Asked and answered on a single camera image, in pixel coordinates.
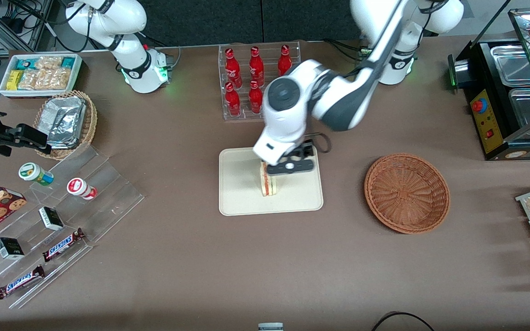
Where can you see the triangular sandwich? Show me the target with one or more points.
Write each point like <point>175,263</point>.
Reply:
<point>268,185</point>

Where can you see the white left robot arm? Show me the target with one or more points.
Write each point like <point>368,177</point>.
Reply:
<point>338,101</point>

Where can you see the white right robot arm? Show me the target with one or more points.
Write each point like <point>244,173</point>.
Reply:
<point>127,18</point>

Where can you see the tan wicker basket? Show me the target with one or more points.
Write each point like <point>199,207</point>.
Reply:
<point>91,119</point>

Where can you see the cream rectangular plastic tray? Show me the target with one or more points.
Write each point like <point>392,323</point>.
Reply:
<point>242,188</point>

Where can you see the round brown wicker basket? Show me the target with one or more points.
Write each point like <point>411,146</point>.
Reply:
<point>407,193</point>

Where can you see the silver foil packet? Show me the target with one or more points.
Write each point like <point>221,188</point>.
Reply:
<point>67,105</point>
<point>65,131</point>

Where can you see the green lid drink cup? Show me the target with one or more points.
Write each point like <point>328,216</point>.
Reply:
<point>32,172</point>

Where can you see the white rectangular snack bin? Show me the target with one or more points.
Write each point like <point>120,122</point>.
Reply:
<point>5,92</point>

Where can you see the yellow snack pack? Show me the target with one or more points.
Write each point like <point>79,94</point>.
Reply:
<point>14,80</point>

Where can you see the clear bag of crackers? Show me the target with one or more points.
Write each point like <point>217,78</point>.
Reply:
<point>55,79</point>
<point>28,80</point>
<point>48,63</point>

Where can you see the red lid drink cup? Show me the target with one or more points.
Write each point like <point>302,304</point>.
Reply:
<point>78,187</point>

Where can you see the red cola bottle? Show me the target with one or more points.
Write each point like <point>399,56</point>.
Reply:
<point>256,66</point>
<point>233,102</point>
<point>233,69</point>
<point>285,59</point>
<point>255,99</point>

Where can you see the teal snack pack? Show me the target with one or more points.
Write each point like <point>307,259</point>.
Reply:
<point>68,62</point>
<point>25,63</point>

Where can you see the small black box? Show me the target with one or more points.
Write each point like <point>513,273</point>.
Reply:
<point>51,218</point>
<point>9,248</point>

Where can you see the clear acrylic stepped stand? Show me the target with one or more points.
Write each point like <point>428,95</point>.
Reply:
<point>108,197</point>

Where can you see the clear acrylic bottle rack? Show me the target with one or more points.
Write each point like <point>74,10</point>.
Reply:
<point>242,59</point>

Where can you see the brown Snickers bar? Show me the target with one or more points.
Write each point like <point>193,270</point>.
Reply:
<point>62,245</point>
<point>19,282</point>

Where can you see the black partition panel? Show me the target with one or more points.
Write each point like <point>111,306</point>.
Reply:
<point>306,18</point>
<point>200,20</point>

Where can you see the grey white capped object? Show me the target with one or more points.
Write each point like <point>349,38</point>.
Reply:
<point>270,327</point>

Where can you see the black hot food display case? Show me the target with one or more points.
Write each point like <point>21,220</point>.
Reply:
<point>488,124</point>

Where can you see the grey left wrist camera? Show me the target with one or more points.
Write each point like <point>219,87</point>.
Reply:
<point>292,167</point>

